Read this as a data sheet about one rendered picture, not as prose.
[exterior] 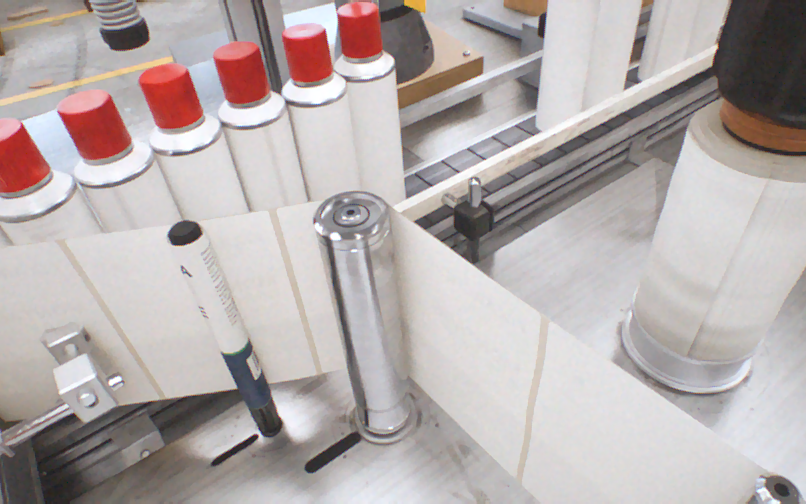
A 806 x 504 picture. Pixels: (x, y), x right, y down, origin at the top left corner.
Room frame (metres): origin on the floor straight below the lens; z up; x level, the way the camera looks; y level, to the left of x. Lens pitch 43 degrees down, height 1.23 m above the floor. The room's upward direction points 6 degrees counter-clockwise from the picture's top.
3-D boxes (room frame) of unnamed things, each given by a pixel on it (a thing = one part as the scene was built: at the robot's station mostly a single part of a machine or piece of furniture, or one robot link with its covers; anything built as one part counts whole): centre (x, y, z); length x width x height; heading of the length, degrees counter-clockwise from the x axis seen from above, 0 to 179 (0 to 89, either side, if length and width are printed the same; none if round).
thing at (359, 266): (0.21, 0.02, 0.97); 0.05 x 0.05 x 0.19
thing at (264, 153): (0.39, 0.10, 0.98); 0.05 x 0.05 x 0.20
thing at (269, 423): (0.21, 0.10, 0.97); 0.02 x 0.02 x 0.19
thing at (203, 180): (0.36, 0.14, 0.98); 0.05 x 0.05 x 0.20
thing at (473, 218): (0.39, -0.08, 0.89); 0.03 x 0.03 x 0.12; 31
